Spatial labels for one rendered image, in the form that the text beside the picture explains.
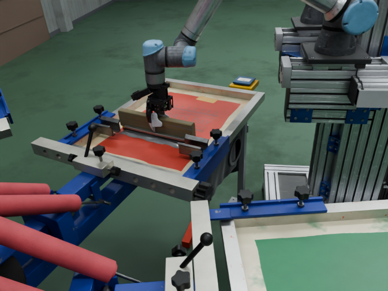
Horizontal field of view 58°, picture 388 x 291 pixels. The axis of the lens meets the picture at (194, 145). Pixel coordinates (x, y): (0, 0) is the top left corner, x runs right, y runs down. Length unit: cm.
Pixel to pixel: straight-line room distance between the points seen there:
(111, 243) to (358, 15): 187
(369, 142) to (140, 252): 145
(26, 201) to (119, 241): 152
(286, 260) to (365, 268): 19
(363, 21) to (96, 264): 106
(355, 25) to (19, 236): 112
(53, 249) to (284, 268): 55
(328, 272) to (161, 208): 173
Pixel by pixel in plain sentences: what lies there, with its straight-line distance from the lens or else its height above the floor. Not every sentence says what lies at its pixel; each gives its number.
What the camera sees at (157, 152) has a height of 95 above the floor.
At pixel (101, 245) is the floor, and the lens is 239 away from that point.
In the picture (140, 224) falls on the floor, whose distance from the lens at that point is 245.
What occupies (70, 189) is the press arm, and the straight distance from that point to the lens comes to 112.
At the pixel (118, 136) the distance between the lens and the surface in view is 152.
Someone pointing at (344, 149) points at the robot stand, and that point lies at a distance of 189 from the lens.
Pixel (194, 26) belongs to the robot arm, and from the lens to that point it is 137.
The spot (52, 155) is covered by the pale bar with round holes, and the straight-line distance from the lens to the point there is 137.
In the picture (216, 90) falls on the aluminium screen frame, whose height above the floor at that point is 98.
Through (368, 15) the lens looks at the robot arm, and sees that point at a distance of 130.
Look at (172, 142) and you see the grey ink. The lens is 141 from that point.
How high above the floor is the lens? 169
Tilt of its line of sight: 32 degrees down
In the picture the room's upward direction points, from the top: 3 degrees counter-clockwise
